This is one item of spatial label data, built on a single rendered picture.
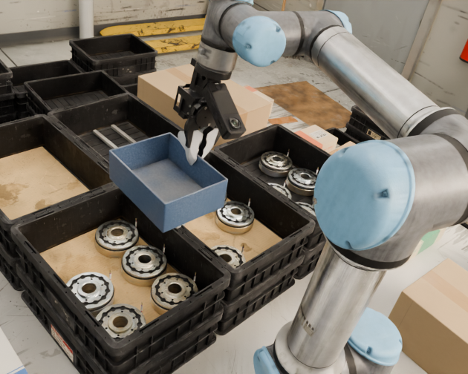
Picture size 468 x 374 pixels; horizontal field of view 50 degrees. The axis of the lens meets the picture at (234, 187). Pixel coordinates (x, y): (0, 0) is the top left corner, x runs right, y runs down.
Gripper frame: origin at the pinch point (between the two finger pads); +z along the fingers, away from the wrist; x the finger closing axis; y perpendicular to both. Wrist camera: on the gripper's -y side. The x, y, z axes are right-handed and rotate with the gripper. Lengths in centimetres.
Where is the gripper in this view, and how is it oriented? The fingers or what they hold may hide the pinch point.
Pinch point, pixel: (196, 161)
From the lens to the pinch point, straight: 104.6
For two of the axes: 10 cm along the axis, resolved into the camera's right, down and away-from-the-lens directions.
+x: -7.6, 1.4, -6.4
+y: -6.0, -5.5, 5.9
